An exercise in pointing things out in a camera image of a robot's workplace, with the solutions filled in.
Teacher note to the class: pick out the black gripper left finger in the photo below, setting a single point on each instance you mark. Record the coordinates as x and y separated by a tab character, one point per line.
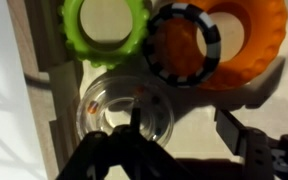
130	150

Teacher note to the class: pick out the clear glass cup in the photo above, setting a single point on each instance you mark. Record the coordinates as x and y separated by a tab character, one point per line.
90	100

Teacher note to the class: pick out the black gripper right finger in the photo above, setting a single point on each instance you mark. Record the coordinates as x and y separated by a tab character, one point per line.
254	150

